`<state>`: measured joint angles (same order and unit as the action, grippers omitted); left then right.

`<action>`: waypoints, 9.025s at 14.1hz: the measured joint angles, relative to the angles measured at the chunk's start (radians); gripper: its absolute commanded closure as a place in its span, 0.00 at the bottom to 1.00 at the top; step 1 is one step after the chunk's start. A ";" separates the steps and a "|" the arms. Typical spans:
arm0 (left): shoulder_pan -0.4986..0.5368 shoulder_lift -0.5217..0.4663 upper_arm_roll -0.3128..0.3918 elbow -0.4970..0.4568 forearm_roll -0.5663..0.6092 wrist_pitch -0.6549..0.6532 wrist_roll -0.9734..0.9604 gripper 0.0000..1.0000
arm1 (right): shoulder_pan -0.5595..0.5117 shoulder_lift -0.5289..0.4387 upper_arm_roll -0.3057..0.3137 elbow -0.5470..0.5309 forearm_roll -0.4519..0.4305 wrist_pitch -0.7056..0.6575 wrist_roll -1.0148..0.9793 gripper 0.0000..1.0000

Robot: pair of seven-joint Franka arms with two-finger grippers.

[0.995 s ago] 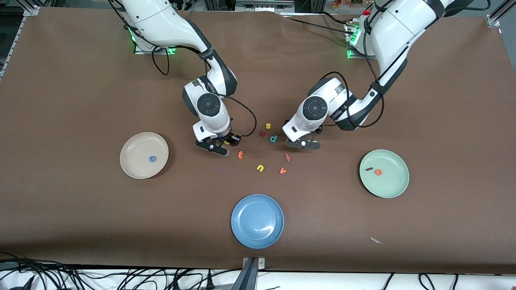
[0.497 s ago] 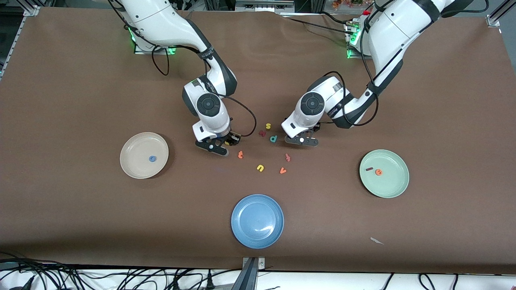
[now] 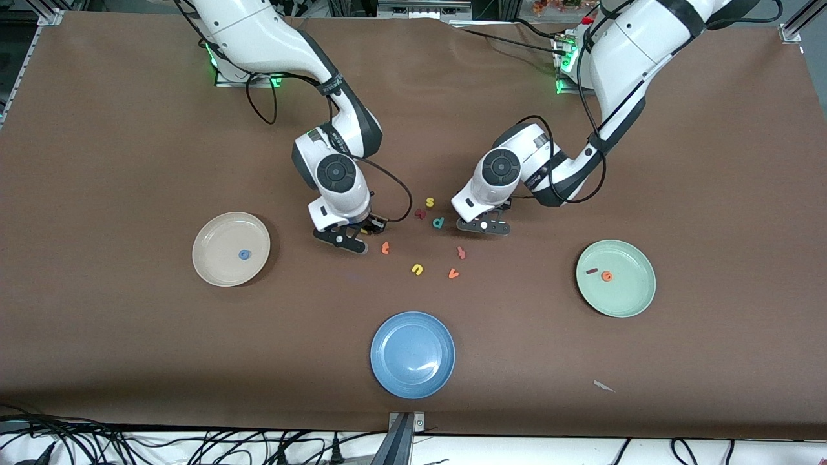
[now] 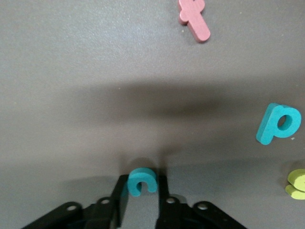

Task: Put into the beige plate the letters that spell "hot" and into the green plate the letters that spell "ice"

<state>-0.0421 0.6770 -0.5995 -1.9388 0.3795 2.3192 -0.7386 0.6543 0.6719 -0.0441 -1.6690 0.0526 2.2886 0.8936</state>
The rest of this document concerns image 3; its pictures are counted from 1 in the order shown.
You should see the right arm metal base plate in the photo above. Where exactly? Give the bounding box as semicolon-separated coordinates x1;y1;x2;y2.
215;61;285;88

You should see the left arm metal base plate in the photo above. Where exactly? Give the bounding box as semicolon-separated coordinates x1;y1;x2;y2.
554;36;598;96

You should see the beige plate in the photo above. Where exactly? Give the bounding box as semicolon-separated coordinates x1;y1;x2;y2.
192;212;271;287

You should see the pale green plate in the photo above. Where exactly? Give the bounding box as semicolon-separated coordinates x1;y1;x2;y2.
576;240;656;318

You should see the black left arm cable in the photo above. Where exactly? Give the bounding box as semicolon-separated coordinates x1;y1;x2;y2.
514;13;611;205

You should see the metal front camera mount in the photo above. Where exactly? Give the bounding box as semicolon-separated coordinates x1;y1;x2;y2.
372;411;427;465

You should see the silver background equipment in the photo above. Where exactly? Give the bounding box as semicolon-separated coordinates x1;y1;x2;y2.
377;0;474;20

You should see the black base cable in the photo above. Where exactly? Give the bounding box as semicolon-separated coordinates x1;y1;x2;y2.
455;27;566;56
514;18;563;39

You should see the brown table mat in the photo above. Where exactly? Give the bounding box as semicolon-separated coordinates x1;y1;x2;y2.
0;12;827;441

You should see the blue plate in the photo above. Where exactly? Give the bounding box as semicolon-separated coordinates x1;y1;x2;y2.
370;311;456;400

